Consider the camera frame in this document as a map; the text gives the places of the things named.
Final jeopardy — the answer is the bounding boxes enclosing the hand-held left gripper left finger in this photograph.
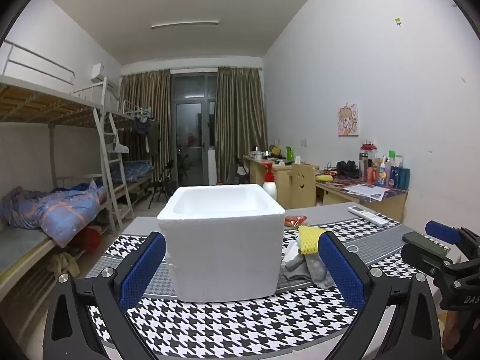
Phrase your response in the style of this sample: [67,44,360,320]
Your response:
[42,231,167,360]

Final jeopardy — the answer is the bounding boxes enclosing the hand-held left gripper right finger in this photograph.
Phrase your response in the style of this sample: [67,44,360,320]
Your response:
[317,230,445,360]

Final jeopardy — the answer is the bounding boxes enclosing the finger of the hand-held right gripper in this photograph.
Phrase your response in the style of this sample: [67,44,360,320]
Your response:
[402,232,452,279]
[425,220,480,256]

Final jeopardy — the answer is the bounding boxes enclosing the grey sock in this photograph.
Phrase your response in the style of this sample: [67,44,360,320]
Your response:
[283,253,336,289]

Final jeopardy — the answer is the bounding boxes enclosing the yellow foam net sleeve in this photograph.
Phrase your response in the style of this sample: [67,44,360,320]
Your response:
[297,226,327,257]

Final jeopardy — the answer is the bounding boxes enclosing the white foam box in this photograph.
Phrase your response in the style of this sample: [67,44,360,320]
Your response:
[157,184,286,304]

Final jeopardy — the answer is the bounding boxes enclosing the person's right hand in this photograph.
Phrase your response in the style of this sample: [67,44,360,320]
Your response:
[444,309,466,354]

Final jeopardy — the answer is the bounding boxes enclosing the red clothing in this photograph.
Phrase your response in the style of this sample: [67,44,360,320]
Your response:
[80,227,102,250]

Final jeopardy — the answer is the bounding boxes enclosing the white remote control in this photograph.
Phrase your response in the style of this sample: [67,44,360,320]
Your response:
[348,205,391,227]

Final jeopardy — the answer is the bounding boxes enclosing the cluster of toiletry bottles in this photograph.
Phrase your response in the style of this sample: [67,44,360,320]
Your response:
[367,151,411,190]

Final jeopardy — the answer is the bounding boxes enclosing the beige crumpled cloth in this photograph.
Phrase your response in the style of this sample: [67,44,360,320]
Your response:
[49,253,81,276]

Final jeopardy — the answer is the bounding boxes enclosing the wooden desk with patterned cloth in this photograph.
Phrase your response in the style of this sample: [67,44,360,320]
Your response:
[315,172,409,222]

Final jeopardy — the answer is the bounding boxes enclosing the printed paper sheets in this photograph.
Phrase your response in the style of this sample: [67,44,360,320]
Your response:
[347,184,387,201]

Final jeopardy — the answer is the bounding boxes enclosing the black folding chair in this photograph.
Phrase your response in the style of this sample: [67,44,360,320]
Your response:
[148,159,177,209]

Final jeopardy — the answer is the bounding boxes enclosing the white metal bed ladder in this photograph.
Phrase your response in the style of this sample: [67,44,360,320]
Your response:
[92,107,136,235]

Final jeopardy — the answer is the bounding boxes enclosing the wooden chair with smiley cutout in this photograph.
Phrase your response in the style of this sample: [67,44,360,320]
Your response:
[287,163,316,209]

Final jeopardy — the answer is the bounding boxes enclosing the blue checked bed sheet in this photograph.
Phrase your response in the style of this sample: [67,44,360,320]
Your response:
[122,161,154,184]

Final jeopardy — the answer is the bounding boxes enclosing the houndstooth table mat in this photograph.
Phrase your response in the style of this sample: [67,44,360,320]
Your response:
[86,217,480,357]

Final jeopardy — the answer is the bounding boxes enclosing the blue checked quilt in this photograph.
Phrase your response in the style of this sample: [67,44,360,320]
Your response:
[0,180,107,248]

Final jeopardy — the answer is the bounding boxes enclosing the black shoes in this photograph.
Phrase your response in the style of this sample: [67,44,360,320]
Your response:
[336,160,360,177]

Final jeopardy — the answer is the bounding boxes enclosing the white lotion bottle red pump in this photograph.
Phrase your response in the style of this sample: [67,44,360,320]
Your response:
[262,162,278,201]

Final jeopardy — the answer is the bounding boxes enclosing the narrow white cabinet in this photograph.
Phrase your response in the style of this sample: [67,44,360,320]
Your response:
[207,150,218,186]

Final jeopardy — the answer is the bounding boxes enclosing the white clothes hanger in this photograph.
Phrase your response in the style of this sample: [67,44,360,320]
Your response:
[106,137,130,154]

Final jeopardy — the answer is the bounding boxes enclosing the grey mattress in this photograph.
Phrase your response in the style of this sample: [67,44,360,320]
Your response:
[0,229,49,274]

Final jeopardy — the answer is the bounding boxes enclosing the dark hanging clothes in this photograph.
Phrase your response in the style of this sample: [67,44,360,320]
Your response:
[131,116,160,154]

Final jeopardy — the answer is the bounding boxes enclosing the glass balcony door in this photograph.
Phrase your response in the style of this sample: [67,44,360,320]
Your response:
[170,75,217,186]

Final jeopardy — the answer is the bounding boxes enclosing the small white metal bunk bed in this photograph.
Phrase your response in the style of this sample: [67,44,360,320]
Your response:
[105,99,154,211]

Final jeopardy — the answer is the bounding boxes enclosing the narrow brown curtain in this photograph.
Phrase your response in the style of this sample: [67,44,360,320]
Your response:
[119,69,172,196]

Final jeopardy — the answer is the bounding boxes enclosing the wide brown curtain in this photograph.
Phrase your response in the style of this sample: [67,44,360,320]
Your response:
[215,67,268,186]

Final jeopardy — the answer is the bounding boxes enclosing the large white metal bunk bed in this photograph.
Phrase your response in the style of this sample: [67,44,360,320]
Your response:
[0,41,136,342]

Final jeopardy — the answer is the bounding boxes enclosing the white air conditioner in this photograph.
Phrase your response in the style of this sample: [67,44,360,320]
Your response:
[91,63,115,90]

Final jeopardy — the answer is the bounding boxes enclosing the ceiling tube light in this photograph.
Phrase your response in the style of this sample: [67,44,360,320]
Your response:
[151,20,219,30]

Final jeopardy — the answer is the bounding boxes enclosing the pink cartoon wall poster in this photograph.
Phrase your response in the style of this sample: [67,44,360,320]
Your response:
[336,103,360,137]

